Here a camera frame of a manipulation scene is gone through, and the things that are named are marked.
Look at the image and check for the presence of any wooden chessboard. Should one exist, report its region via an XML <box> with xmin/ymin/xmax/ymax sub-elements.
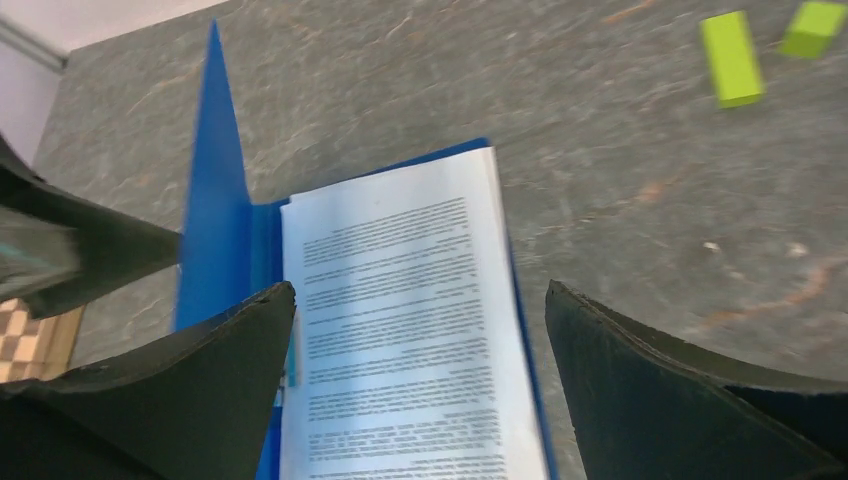
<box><xmin>1</xmin><ymin>299</ymin><xmax>84</xmax><ymax>383</ymax></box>

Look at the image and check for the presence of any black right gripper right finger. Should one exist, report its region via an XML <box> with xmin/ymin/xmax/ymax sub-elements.
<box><xmin>545</xmin><ymin>281</ymin><xmax>847</xmax><ymax>479</ymax></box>

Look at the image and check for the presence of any white printed paper stack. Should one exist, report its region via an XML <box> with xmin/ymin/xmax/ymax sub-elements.
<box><xmin>279</xmin><ymin>138</ymin><xmax>557</xmax><ymax>479</ymax></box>

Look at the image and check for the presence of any long green block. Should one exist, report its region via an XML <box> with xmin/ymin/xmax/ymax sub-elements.
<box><xmin>700</xmin><ymin>10</ymin><xmax>765</xmax><ymax>109</ymax></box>

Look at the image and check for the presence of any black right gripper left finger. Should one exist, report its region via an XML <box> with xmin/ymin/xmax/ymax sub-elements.
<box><xmin>1</xmin><ymin>282</ymin><xmax>295</xmax><ymax>479</ymax></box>

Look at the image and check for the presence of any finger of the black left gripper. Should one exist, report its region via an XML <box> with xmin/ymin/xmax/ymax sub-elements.
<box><xmin>1</xmin><ymin>143</ymin><xmax>181</xmax><ymax>319</ymax></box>

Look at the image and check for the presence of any small green cube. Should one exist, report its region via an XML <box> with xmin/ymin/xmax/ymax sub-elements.
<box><xmin>778</xmin><ymin>1</ymin><xmax>847</xmax><ymax>59</ymax></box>

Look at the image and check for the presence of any blue plastic folder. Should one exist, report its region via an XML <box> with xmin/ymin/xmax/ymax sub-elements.
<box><xmin>174</xmin><ymin>20</ymin><xmax>558</xmax><ymax>479</ymax></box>

